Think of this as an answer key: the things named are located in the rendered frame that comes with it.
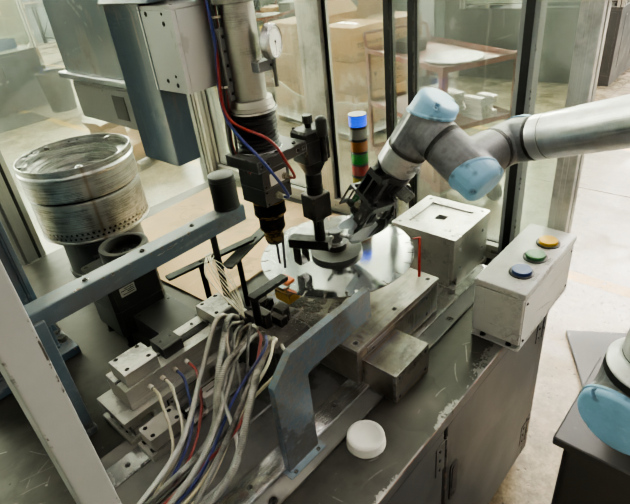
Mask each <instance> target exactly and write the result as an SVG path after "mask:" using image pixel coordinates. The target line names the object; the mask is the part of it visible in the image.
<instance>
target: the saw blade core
mask: <svg viewBox="0 0 630 504"><path fill-rule="evenodd" d="M345 218H346V216H337V217H329V219H330V220H329V219H328V217H327V218H326V219H324V225H325V230H329V229H330V228H333V227H339V224H340V223H341V222H342V221H343V220H345ZM312 222H313V221H308V222H305V223H302V224H299V225H297V226H294V227H292V228H290V229H288V230H286V231H284V245H285V257H286V265H287V268H284V262H283V253H282V243H280V244H278V246H279V252H280V258H281V263H280V264H279V262H278V256H277V250H276V245H270V244H268V245H267V247H266V248H265V250H264V252H263V254H262V258H261V266H262V270H263V273H264V274H265V276H266V277H267V279H268V280H269V281H270V280H271V279H273V278H274V277H276V276H277V275H279V274H280V273H282V274H286V275H288V276H291V277H293V278H294V279H295V281H294V282H293V283H292V284H290V285H289V286H287V287H286V286H284V285H280V286H279V288H280V289H282V288H283V287H284V288H285V289H284V291H285V290H286V291H287V292H289V293H292V294H296V295H300V296H303V295H304V294H305V295H304V297H310V298H321V299H324V296H325V294H326V296H325V299H336V298H346V293H347V295H348V297H351V296H352V295H353V294H354V293H356V292H355V290H360V289H361V288H362V287H366V288H369V289H370V292H373V291H376V290H378V289H381V288H383V287H385V286H387V284H388V285H389V284H391V283H392V282H394V281H396V280H397V279H398V278H400V277H401V276H402V275H403V274H404V273H405V272H406V271H407V270H408V269H409V267H410V266H411V264H412V262H413V258H414V246H413V243H412V241H411V239H410V238H409V237H408V236H407V235H406V234H405V233H404V232H403V231H402V230H400V229H399V228H397V227H396V226H393V225H392V224H390V225H389V226H388V227H387V229H385V230H384V231H382V232H380V233H378V234H376V235H374V236H372V237H370V238H368V239H366V240H364V241H361V244H362V254H361V256H360V257H359V258H358V259H357V260H355V261H353V262H351V263H349V264H345V265H340V266H327V265H323V264H320V263H318V262H316V261H315V260H314V259H313V258H312V256H311V250H309V255H310V262H308V261H307V263H306V264H304V265H302V266H300V265H299V264H297V263H295V261H294V254H293V248H289V244H288V239H289V237H290V236H291V235H292V233H294V234H307V235H314V228H313V223H312ZM297 227H298V228H297ZM266 261H268V262H266ZM383 281H384V282H385V283H384V282H383ZM288 287H289V288H288ZM287 288H288V289H287ZM305 292H306V293H305Z"/></svg>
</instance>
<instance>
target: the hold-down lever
mask: <svg viewBox="0 0 630 504"><path fill-rule="evenodd" d="M315 128H316V134H317V136H318V137H319V144H320V154H321V161H322V162H326V161H328V155H327V144H326V135H327V133H328V131H327V119H326V117H325V116H323V115H319V116H317V117H316V118H315Z"/></svg>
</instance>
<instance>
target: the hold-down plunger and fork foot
mask: <svg viewBox="0 0 630 504"><path fill-rule="evenodd" d="M313 228H314V235H307V234H294V233H292V235H291V236H290V237H289V239H288V244H289V248H293V254H294V261H295V263H297V264H299V265H300V266H302V265H303V264H302V257H301V252H302V255H305V256H306V258H307V261H308V262H310V255H309V250H321V251H329V250H330V248H331V246H332V236H326V234H325V225H324V220H323V221H319V222H313Z"/></svg>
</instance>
